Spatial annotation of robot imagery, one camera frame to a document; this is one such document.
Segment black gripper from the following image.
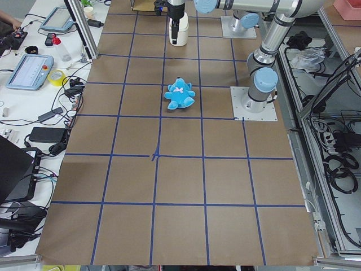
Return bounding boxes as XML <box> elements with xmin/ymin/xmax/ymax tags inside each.
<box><xmin>153</xmin><ymin>0</ymin><xmax>185</xmax><ymax>45</ymax></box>

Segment white trash can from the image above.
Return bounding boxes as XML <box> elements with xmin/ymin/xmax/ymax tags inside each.
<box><xmin>169</xmin><ymin>12</ymin><xmax>189</xmax><ymax>47</ymax></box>

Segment blue teddy bear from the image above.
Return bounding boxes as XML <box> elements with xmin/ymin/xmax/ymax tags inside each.
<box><xmin>164</xmin><ymin>77</ymin><xmax>196</xmax><ymax>110</ymax></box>

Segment white paper cup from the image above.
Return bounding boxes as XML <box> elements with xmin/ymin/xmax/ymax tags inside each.
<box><xmin>83</xmin><ymin>6</ymin><xmax>95</xmax><ymax>20</ymax></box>

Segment far teach pendant tablet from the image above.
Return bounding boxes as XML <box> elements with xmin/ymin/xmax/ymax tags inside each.
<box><xmin>40</xmin><ymin>7</ymin><xmax>73</xmax><ymax>33</ymax></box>

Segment teach pendant tablet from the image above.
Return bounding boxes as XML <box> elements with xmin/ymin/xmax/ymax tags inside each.
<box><xmin>6</xmin><ymin>54</ymin><xmax>54</xmax><ymax>91</ymax></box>
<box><xmin>40</xmin><ymin>7</ymin><xmax>73</xmax><ymax>33</ymax></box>

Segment clear plastic bottle red cap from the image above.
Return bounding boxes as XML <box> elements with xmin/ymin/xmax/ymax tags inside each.
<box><xmin>52</xmin><ymin>34</ymin><xmax>72</xmax><ymax>62</ymax></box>

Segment yellow tape roll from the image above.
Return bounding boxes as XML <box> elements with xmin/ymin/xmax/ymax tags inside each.
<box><xmin>47</xmin><ymin>69</ymin><xmax>67</xmax><ymax>86</ymax></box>

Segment crumpled white cloth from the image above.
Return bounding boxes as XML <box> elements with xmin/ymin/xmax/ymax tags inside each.
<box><xmin>290</xmin><ymin>49</ymin><xmax>325</xmax><ymax>73</ymax></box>

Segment black round dish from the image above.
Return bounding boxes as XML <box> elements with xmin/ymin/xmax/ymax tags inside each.
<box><xmin>24</xmin><ymin>46</ymin><xmax>38</xmax><ymax>55</ymax></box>

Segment near teach pendant tablet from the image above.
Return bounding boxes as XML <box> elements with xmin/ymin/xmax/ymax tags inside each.
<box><xmin>6</xmin><ymin>54</ymin><xmax>54</xmax><ymax>91</ymax></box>

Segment black power brick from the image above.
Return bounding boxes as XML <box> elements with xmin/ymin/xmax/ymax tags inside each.
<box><xmin>29</xmin><ymin>127</ymin><xmax>66</xmax><ymax>143</ymax></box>

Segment pink plastic box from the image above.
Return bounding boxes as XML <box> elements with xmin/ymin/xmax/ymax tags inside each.
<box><xmin>333</xmin><ymin>0</ymin><xmax>361</xmax><ymax>20</ymax></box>

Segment black laptop computer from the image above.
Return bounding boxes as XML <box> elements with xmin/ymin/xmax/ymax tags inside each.
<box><xmin>1</xmin><ymin>137</ymin><xmax>41</xmax><ymax>203</ymax></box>

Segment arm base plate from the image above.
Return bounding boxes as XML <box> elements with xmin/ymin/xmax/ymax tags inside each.
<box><xmin>230</xmin><ymin>86</ymin><xmax>278</xmax><ymax>121</ymax></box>
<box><xmin>220</xmin><ymin>15</ymin><xmax>258</xmax><ymax>39</ymax></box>

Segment aluminium frame post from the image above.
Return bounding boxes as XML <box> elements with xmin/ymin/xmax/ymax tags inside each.
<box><xmin>64</xmin><ymin>0</ymin><xmax>99</xmax><ymax>60</ymax></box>

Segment coiled black cables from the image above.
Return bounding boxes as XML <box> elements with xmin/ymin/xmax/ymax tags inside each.
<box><xmin>323</xmin><ymin>152</ymin><xmax>359</xmax><ymax>195</ymax></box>

